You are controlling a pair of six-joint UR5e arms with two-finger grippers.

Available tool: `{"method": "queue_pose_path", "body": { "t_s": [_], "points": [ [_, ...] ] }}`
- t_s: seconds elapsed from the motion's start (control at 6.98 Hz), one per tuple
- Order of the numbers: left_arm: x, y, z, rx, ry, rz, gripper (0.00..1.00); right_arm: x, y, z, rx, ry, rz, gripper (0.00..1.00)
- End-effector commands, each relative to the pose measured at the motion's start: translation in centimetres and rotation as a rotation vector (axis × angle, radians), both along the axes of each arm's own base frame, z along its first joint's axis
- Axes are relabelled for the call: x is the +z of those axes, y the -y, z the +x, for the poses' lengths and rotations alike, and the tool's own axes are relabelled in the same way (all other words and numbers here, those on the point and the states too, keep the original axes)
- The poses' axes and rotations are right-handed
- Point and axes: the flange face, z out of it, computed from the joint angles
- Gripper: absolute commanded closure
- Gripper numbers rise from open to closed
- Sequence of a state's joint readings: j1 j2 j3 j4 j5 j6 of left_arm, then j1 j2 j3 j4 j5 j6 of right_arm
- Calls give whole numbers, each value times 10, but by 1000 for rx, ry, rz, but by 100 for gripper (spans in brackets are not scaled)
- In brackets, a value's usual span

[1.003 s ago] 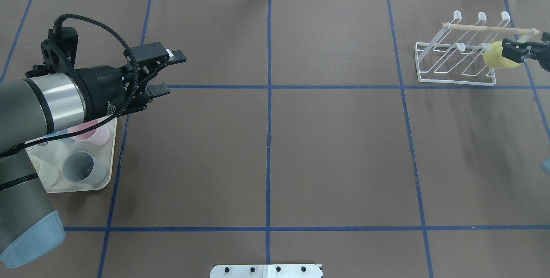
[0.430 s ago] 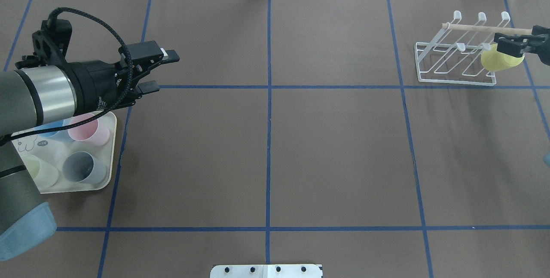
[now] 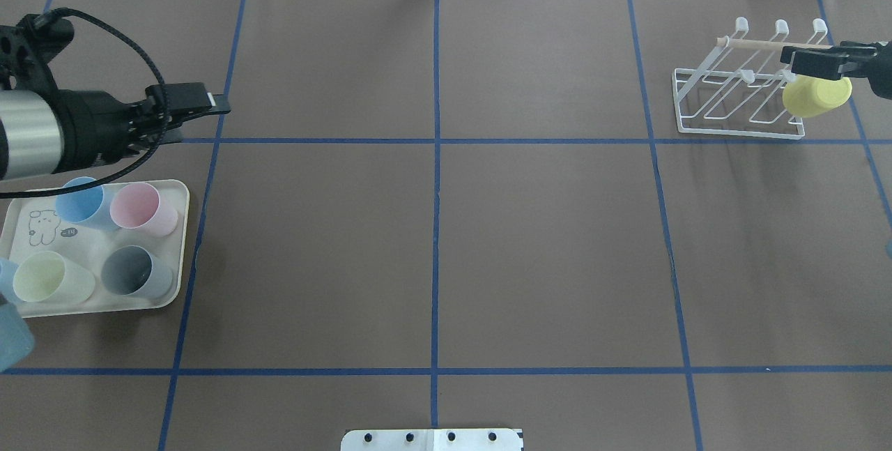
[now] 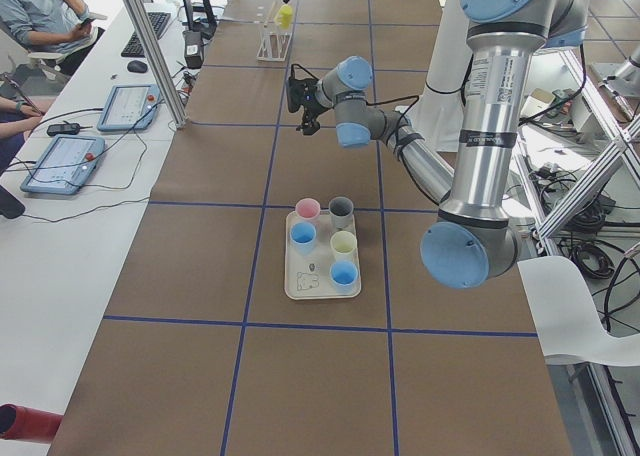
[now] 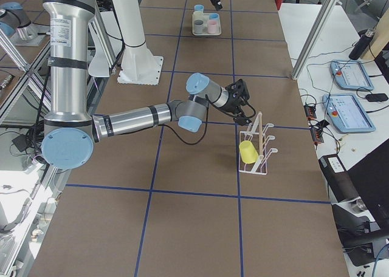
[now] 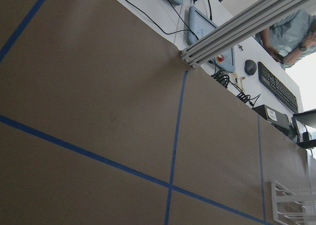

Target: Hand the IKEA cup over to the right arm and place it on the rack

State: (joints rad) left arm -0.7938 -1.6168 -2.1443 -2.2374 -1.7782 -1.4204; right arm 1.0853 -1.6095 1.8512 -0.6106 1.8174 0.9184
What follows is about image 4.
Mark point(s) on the yellow plastic cup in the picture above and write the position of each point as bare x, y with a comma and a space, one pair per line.
284, 16

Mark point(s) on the teach pendant tablet near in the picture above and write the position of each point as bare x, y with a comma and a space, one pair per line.
65, 166

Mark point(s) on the black computer mouse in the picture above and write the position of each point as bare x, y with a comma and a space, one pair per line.
137, 67

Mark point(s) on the white wire cup rack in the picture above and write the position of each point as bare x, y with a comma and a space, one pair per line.
274, 42

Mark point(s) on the cream plastic tray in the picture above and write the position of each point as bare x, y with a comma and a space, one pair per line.
307, 277

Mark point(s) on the pale cream plastic cup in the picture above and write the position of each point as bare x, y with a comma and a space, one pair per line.
343, 245

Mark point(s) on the red bottle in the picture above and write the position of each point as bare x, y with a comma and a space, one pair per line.
28, 424

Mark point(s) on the blue plastic cup front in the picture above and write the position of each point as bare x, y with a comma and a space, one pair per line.
302, 236

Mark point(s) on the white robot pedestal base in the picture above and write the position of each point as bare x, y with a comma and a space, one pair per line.
438, 115

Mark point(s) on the aluminium frame post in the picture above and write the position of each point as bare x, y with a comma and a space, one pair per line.
143, 27

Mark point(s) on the black power adapter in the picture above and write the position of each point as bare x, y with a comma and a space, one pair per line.
63, 129

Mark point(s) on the teach pendant tablet far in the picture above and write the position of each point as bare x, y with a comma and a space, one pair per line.
129, 106

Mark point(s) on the grey plastic cup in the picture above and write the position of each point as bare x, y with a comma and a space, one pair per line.
341, 211

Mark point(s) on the white chair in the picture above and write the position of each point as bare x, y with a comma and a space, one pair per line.
565, 317

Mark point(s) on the pink plastic cup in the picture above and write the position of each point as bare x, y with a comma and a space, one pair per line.
308, 209

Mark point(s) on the person in blue shirt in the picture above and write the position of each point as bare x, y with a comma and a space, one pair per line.
57, 26

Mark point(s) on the teach pendant tablet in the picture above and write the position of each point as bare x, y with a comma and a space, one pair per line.
129, 106
65, 166

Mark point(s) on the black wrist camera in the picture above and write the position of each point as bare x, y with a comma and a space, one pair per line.
295, 93

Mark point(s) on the blue plastic cup rear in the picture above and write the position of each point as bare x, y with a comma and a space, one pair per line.
344, 276

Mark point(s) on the blue plastic cup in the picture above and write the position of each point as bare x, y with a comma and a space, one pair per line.
302, 236
344, 276

